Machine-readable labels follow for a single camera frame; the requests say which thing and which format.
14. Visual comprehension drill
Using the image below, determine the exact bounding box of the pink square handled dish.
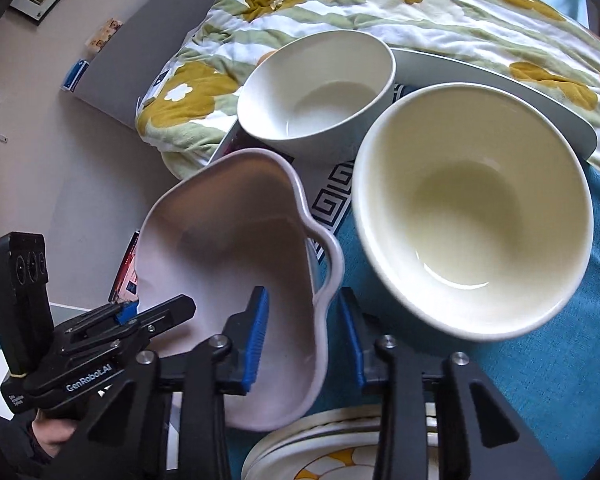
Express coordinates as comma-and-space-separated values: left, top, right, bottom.
135, 148, 344, 432

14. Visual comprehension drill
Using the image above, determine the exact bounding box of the large cream bowl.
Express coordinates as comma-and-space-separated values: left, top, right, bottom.
352, 83, 594, 341

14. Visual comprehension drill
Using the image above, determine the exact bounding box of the small white bowl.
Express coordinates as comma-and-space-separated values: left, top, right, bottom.
237, 30, 396, 162

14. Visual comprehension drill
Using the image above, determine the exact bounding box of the left hand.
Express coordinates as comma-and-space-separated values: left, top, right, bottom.
32, 411, 78, 457

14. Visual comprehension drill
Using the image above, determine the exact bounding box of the lower cream plate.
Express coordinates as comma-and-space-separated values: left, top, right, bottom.
240, 404, 439, 480

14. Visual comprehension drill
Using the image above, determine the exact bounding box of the duck pattern cream plate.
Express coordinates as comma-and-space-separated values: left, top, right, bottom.
242, 432, 378, 480

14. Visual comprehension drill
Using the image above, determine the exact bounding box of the floral green white duvet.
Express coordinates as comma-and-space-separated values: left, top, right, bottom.
135, 0, 600, 179

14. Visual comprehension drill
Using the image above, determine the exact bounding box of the grey bed frame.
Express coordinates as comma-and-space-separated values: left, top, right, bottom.
73, 0, 214, 129

